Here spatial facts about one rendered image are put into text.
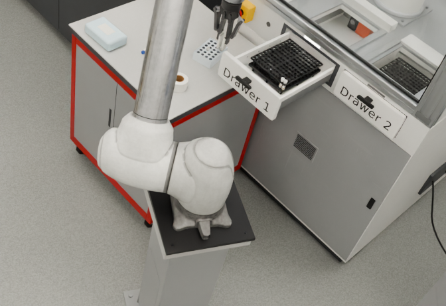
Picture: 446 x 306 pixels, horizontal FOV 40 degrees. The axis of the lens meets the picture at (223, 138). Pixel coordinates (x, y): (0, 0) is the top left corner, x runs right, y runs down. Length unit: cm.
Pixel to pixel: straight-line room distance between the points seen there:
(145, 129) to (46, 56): 190
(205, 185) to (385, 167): 91
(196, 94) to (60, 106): 113
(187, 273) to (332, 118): 86
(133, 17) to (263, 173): 95
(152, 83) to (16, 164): 143
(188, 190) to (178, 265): 35
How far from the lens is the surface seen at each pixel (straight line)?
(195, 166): 171
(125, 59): 241
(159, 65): 170
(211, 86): 235
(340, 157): 256
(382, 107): 230
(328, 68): 243
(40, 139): 313
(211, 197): 178
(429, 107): 221
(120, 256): 273
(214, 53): 245
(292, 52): 239
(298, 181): 279
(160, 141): 174
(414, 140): 230
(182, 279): 212
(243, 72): 221
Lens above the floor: 232
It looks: 46 degrees down
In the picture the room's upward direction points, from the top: 16 degrees clockwise
